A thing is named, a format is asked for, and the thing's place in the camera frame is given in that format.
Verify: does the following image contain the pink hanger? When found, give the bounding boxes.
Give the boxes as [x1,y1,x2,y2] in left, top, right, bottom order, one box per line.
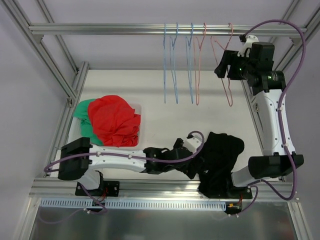
[210,22,234,107]
[193,22,207,106]

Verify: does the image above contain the black tank top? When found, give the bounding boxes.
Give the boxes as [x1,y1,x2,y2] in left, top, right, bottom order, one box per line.
[186,132,246,199]

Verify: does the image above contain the blue hanger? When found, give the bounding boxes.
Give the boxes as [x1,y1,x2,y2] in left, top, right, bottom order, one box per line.
[163,23,167,104]
[169,23,179,104]
[185,23,194,104]

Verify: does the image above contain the red tank top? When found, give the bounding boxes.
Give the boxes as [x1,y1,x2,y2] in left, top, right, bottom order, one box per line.
[87,95,141,148]

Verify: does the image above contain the green tank top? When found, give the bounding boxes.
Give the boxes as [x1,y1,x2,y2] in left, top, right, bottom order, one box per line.
[73,98,103,146]

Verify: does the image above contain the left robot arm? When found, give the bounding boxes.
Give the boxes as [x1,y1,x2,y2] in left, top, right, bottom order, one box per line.
[57,134,204,196]

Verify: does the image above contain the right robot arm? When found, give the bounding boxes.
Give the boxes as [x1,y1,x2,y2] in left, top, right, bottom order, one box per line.
[214,41,304,201]

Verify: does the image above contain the white plastic basket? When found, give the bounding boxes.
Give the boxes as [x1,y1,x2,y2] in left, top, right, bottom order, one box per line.
[65,101,144,150]

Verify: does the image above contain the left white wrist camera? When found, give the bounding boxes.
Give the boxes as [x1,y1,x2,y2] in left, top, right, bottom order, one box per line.
[182,134,203,154]

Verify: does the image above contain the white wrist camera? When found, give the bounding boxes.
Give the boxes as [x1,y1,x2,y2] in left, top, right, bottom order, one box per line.
[237,35,259,58]
[182,134,203,154]

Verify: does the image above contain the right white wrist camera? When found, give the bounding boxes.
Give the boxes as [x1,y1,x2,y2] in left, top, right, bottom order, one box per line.
[237,35,259,58]

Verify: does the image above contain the aluminium hanging rail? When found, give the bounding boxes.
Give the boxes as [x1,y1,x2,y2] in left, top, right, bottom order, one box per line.
[28,23,299,37]

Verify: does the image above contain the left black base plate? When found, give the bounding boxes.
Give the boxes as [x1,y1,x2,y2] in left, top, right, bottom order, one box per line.
[75,180,120,197]

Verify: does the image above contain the white slotted cable duct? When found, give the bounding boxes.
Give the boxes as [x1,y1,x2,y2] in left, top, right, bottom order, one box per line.
[39,198,227,212]

